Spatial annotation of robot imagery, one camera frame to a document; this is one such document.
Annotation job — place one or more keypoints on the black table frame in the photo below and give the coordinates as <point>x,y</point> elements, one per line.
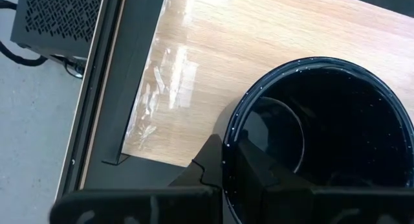
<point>90,104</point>

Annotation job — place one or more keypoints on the wooden shelf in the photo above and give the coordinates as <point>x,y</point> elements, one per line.
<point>252,39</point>

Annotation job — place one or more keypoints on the dark blue enamel mug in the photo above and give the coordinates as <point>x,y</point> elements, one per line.
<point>339,127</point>

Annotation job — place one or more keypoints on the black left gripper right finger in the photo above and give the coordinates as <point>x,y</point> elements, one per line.
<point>258,170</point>

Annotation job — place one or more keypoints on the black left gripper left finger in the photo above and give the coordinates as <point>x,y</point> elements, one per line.
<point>208,165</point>

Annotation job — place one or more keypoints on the black perforated computer case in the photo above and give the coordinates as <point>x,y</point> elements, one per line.
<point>58,20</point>

